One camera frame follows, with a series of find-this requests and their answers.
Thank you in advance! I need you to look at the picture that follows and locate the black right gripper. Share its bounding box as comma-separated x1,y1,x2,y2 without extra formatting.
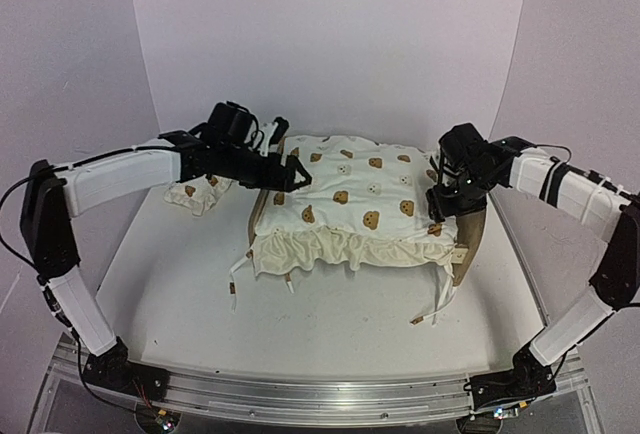
427,166,497,224

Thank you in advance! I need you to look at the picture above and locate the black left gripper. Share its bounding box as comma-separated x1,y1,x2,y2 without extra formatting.
217,142,311,191

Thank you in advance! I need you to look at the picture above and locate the wooden pet bed frame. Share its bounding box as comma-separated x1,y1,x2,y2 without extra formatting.
247,136,491,289

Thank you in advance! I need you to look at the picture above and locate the large bear print cushion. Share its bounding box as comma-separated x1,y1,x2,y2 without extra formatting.
227,132,461,328

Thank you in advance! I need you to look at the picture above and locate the small bear print pillow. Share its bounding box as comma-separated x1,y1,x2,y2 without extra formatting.
163,175,234,217

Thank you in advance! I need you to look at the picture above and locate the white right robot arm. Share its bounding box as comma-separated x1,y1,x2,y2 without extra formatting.
426,123,639,411

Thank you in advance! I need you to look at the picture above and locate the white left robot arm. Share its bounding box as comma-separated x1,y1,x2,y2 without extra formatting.
7,102,312,392

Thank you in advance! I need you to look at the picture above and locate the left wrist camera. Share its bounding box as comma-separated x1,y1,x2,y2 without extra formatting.
253,117,290,157

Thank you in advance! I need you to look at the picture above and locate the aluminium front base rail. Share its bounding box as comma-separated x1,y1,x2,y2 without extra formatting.
50,343,603,433

